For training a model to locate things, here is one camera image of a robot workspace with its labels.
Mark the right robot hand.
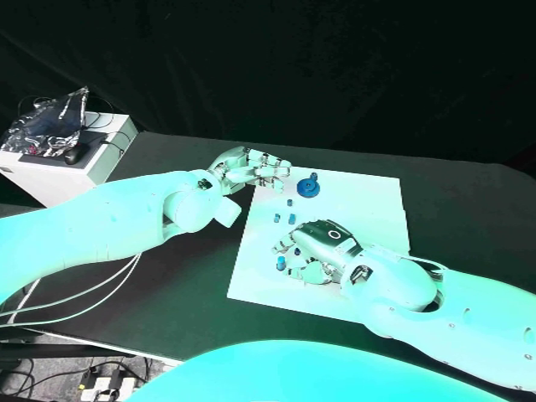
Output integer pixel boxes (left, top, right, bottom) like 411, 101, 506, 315
269, 219, 366, 287

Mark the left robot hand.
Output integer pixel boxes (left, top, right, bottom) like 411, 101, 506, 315
206, 146, 294, 194

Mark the white task board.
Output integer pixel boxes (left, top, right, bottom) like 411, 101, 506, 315
226, 166, 412, 324

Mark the blue gear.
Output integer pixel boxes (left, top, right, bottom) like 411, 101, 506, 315
295, 178, 323, 199

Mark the black computer mouse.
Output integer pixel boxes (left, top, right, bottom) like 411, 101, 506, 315
63, 145, 89, 166

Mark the white cabinet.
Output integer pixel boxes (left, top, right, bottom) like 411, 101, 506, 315
0, 111, 138, 209

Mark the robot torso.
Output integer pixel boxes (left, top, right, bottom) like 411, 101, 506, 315
122, 338, 510, 402

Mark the silver foil bag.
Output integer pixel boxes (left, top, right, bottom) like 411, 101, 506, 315
0, 85, 91, 158

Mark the white power strip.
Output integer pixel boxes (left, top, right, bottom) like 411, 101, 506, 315
78, 374, 138, 402

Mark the white cable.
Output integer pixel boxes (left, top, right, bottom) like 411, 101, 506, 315
403, 255, 451, 277
0, 254, 138, 334
0, 250, 144, 324

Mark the black cable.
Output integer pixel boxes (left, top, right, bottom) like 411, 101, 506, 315
16, 95, 134, 158

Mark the black desk frame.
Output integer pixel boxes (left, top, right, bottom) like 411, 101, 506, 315
0, 326, 138, 365

